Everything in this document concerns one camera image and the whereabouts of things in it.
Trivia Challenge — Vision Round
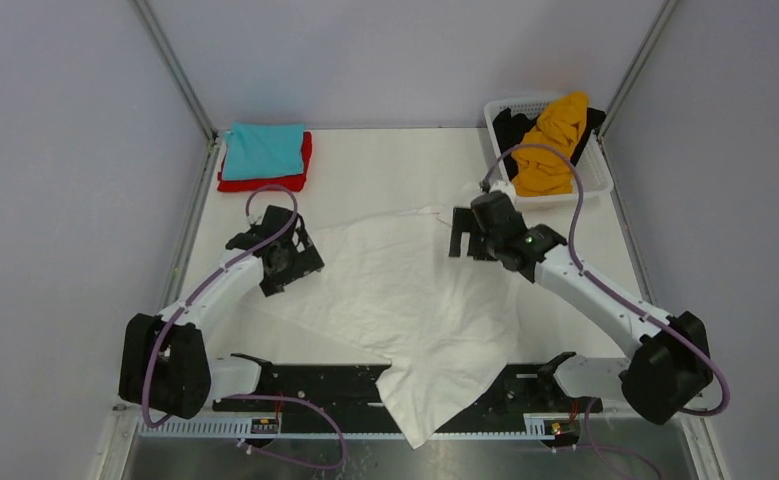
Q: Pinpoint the white t shirt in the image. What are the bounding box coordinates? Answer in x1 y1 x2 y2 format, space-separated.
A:
246 201 529 450

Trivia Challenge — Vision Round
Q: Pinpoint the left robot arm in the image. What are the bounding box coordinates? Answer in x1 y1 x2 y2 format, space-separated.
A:
118 206 324 419

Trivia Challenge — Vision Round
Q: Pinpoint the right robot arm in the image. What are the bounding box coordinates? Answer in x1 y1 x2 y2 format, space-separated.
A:
448 190 715 425

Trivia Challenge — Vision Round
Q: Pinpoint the folded red t shirt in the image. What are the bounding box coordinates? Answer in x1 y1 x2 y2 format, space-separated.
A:
216 131 313 193

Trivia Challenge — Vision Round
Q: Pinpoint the yellow t shirt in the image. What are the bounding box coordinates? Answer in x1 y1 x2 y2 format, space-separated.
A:
511 91 589 197

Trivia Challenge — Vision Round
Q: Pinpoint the black t shirt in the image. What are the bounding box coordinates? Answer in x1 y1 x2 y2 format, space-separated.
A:
493 107 606 166

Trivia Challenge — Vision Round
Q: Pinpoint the white plastic basket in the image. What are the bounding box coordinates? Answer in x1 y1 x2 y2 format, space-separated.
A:
483 91 614 210

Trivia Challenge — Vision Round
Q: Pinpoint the folded cyan t shirt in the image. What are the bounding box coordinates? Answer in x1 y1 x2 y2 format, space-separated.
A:
222 123 306 181

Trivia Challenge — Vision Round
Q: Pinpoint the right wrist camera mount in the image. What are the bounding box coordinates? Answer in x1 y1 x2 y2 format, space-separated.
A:
480 180 517 202

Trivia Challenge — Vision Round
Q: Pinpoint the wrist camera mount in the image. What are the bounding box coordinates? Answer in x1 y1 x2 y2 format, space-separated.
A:
246 214 264 230
480 180 517 202

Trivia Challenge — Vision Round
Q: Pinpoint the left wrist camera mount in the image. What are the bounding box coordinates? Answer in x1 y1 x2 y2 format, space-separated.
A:
246 214 264 230

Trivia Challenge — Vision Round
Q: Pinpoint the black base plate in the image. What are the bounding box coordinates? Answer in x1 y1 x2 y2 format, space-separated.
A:
212 361 603 436

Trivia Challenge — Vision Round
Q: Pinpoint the white slotted cable duct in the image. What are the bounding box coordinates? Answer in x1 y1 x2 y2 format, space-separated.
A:
137 414 580 441

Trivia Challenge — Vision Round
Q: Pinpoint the right metal frame post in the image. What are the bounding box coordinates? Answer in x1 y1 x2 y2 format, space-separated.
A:
597 0 682 139

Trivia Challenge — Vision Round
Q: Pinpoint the metal frame post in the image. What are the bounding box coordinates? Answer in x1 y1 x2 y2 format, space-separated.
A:
597 0 682 139
129 0 218 142

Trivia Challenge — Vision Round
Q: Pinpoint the left metal frame post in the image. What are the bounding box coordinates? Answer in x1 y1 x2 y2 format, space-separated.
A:
129 0 218 142

